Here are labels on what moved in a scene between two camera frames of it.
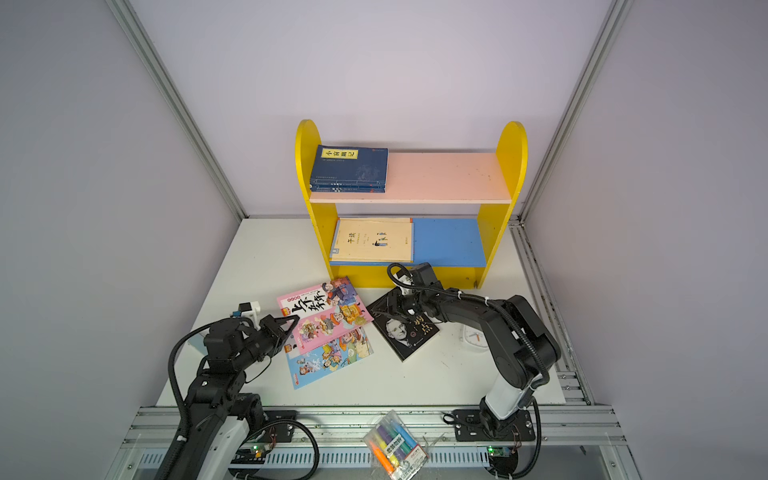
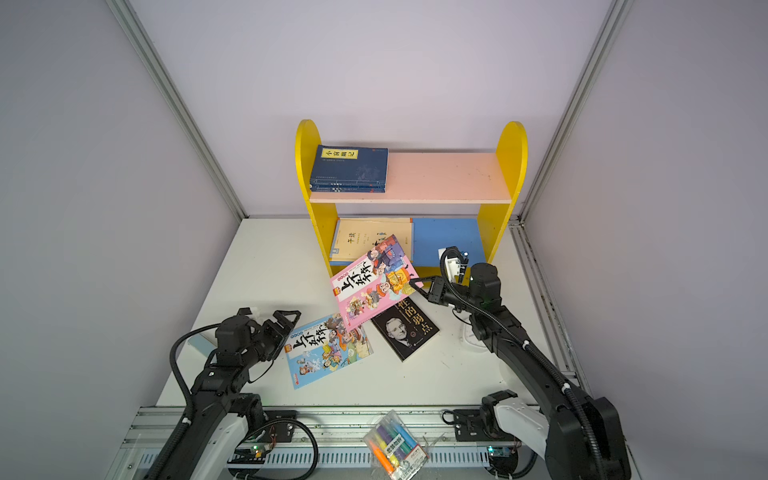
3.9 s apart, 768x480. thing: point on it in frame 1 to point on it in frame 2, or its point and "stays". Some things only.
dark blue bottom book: x=350 y=165 stays
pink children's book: x=325 y=314 to x=382 y=277
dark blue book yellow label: x=348 y=189 stays
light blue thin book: x=327 y=357 stays
